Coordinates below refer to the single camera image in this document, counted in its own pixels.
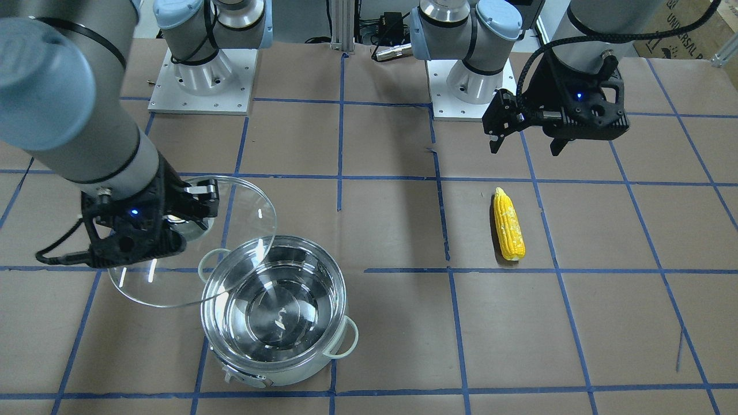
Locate yellow corn cob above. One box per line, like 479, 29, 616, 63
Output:
493, 187, 526, 262

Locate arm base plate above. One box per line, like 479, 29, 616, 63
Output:
427, 60, 515, 122
148, 49, 260, 116

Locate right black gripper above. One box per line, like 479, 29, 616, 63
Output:
81, 155, 220, 269

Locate glass pot lid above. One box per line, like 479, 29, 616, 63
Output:
108, 175, 277, 308

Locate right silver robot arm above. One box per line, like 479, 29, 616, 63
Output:
2, 1, 219, 269

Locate black power adapter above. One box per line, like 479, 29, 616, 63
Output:
377, 12, 404, 40

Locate pale green steel pot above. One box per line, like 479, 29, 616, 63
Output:
200, 235, 360, 388

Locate aluminium frame post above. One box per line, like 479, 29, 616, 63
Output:
329, 0, 359, 55

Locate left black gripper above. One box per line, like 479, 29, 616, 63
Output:
481, 51, 630, 157

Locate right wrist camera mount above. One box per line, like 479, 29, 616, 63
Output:
35, 193, 188, 269

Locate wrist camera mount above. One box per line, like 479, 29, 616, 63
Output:
35, 193, 188, 269
560, 71, 630, 140

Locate silver cylindrical connector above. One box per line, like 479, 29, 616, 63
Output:
371, 44, 413, 62

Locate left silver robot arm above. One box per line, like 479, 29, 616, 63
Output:
409, 1, 660, 156

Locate cardboard box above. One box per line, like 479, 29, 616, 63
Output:
631, 0, 738, 61

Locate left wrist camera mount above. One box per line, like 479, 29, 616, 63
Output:
560, 71, 630, 140

